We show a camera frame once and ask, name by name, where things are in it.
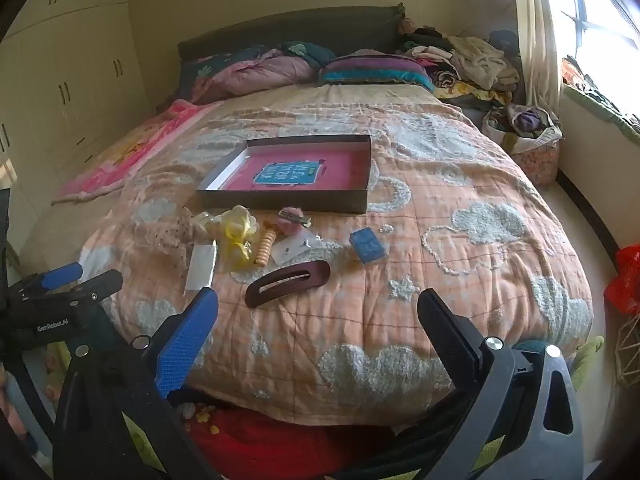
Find polka-dot bow hair clip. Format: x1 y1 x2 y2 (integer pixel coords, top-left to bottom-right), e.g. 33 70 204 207
134 206 202 272

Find shallow box with pink inside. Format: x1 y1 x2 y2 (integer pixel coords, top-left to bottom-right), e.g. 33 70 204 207
195 134 373 215

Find small blue box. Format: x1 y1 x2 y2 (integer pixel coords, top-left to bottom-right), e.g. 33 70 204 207
348 227 386 265

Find wire geometric basket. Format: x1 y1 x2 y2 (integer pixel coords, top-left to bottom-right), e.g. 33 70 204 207
612 312 640 389

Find window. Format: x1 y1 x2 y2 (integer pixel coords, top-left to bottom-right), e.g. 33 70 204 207
550 0 640 92

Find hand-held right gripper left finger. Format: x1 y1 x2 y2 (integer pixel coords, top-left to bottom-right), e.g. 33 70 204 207
52 286 221 480

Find orange cloud-pattern blanket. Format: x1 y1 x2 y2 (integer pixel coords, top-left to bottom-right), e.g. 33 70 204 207
79 94 596 427

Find green cloth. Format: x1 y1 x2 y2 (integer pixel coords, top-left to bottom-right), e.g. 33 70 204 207
569 336 607 392

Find white claw hair clip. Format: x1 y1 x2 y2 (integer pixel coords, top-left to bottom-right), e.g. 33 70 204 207
192 210 226 241

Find clear earring card packet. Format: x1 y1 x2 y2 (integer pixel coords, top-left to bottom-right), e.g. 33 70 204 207
272 232 324 265

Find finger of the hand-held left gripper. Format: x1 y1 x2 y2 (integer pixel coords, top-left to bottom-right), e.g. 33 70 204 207
20 261 84 295
64 268 125 307

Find cream curtain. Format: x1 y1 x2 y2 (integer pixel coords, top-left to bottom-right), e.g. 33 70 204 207
510 0 567 122

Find dark brown oval hair clip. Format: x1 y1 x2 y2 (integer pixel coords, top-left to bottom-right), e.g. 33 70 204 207
244 260 332 309

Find red plastic bag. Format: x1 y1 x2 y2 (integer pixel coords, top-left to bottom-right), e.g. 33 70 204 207
603 244 640 317

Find clear plastic bag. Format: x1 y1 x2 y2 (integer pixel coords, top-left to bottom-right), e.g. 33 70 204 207
183 240 220 295

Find cream wardrobe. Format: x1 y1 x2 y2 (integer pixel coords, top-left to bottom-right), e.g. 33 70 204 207
0 0 152 197

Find red cloth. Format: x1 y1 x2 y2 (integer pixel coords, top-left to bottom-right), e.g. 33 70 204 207
184 404 392 480

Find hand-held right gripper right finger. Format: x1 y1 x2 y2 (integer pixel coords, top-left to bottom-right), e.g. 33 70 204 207
416 287 587 480

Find pink cartoon blanket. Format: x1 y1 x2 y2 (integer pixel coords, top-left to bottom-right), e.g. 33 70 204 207
51 98 224 206

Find pile of clothes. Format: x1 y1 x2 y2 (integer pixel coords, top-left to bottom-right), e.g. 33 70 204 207
396 16 527 107

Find purple striped pillow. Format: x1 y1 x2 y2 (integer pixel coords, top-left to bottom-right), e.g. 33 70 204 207
318 52 437 94

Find beige bed sheet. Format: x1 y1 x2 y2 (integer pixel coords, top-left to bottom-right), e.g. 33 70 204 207
15 82 441 271

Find cloths on window sill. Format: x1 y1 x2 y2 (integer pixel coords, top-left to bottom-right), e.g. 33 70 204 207
561 56 640 147

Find yellow hair clip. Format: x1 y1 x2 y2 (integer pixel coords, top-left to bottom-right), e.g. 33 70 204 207
218 205 259 269

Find pink fuzzy hair clip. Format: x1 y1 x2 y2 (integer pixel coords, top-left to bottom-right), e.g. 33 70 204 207
276 206 314 234

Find pink quilt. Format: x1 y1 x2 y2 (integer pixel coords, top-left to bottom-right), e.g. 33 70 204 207
192 50 322 107

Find dark upholstered headboard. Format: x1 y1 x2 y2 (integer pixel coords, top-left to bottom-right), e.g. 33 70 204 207
177 5 407 64

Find floral basket with clothes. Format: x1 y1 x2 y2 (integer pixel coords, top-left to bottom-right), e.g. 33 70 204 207
481 103 564 189

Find orange spiral hair clip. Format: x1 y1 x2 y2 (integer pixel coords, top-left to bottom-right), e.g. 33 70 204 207
253 227 279 267

